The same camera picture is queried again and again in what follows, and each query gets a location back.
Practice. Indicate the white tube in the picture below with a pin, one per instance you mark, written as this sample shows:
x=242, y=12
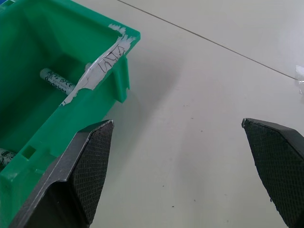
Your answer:
x=58, y=80
x=6, y=158

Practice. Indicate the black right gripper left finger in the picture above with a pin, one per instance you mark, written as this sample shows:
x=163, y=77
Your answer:
x=78, y=180

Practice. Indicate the clear plastic wrapper scrap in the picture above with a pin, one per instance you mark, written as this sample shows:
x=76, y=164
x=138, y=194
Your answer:
x=300, y=76

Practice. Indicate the white paper label with scribble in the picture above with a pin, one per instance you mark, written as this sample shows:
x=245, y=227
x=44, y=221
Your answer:
x=95, y=73

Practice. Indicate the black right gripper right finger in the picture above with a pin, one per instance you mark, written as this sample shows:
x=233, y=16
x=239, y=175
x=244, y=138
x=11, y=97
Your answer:
x=278, y=166

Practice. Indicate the green plastic bin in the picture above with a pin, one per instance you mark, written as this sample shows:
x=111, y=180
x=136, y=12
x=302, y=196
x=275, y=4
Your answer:
x=47, y=45

